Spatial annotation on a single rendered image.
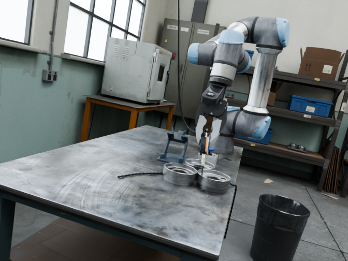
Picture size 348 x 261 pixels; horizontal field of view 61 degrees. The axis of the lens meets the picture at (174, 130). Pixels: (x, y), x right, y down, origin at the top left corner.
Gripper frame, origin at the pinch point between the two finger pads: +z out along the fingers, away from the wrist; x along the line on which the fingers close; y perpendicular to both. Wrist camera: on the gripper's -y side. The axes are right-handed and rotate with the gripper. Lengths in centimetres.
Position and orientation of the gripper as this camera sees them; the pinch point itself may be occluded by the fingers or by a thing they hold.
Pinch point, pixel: (204, 141)
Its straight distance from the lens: 92.2
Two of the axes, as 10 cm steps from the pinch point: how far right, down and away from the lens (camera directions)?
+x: -9.4, -2.4, 2.5
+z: -2.4, 9.7, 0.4
